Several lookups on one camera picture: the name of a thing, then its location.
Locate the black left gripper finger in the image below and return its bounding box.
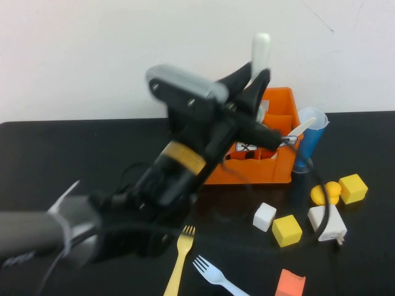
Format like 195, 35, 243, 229
215, 60, 254, 103
236, 69, 272, 124

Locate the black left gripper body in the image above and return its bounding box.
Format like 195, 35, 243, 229
148, 100, 263, 186

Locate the yellow plastic fork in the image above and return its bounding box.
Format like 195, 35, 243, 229
162, 225, 196, 296

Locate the orange plastic cutlery crate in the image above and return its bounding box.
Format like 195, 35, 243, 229
203, 87, 305, 186

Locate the cream plastic knife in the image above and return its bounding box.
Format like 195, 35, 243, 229
289, 117, 317, 136

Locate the blue cone cup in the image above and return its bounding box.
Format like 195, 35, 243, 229
291, 106, 330, 174

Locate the white foam cube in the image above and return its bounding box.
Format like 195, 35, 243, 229
252, 202, 278, 232

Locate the yellow rubber duck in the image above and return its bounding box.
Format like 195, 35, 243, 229
310, 181, 343, 206

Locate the yellow foam cube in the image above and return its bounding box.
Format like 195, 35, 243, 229
272, 215, 303, 248
338, 173, 369, 205

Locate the light blue plastic fork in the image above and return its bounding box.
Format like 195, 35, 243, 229
193, 255, 251, 296

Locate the white charger plug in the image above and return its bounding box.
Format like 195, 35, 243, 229
307, 203, 348, 246

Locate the white zip tie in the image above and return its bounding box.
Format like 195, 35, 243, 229
46, 180, 81, 257

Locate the salmon orange block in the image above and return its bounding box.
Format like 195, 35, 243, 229
274, 268, 307, 296

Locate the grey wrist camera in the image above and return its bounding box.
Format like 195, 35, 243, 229
145, 64, 230, 105

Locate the thin black cable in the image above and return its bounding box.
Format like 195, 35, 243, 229
221, 157, 251, 187

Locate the short black looped cable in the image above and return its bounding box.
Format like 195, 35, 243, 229
118, 162, 149, 198

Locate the long black camera cable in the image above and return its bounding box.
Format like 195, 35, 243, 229
38, 118, 333, 296

